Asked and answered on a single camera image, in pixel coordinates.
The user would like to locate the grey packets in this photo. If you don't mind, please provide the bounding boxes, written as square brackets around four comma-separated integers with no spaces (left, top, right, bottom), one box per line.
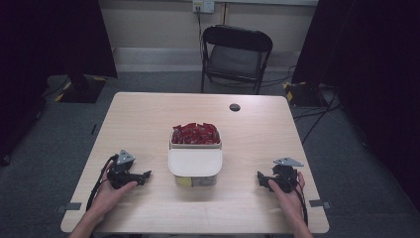
[191,176,218,187]

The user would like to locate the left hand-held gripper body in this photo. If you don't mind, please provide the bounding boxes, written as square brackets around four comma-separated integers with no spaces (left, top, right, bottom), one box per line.
[107,149,141,190]

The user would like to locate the black floor cables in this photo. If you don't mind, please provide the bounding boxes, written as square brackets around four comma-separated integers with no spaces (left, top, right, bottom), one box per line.
[259,64,342,146]

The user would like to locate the dark curtain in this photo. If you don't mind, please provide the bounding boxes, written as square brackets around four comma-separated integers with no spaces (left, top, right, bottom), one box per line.
[291,0,420,212]

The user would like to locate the white box lid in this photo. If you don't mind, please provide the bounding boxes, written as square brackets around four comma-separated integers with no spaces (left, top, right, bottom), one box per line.
[167,147,224,179]

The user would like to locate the pile of red packets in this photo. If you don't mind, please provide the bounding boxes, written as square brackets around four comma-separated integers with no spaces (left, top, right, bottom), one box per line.
[170,122,221,146]

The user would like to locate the black folding chair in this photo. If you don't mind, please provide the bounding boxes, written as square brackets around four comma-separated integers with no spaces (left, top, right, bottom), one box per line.
[199,25,274,96]

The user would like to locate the person's right hand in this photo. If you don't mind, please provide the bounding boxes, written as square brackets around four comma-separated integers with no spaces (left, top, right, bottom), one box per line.
[267,171,307,226]

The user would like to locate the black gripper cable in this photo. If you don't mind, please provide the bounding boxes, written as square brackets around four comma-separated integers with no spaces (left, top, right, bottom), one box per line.
[290,172,310,228]
[85,154,120,212]

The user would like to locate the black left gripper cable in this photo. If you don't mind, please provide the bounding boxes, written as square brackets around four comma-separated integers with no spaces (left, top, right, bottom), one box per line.
[85,154,120,212]

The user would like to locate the clear plastic storage box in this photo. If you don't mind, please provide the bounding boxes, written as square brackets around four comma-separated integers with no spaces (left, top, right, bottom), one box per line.
[167,127,224,188]

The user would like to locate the grey tape strip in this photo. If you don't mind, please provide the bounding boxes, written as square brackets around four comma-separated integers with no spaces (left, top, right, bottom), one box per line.
[54,201,83,213]
[308,198,333,210]

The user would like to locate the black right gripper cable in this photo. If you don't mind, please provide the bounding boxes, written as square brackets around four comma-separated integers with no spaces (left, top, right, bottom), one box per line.
[290,172,310,228]

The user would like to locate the person's left hand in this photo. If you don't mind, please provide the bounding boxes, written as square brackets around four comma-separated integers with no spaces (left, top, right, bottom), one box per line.
[86,170,139,222]

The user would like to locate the white wall socket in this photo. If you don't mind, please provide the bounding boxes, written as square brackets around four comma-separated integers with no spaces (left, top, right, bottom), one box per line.
[192,0,216,15]

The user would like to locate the yellow packets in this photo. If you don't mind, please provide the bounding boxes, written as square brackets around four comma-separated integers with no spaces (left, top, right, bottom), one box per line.
[174,176,193,187]

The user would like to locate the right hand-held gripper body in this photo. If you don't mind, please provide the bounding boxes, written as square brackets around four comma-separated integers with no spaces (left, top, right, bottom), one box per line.
[270,157,305,194]

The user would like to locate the black wall cable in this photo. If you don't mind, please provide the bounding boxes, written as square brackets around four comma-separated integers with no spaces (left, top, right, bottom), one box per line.
[196,7,204,51]

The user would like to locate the black stand base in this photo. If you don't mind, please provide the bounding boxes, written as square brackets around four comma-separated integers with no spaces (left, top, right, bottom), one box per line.
[53,74,109,104]
[282,80,328,108]

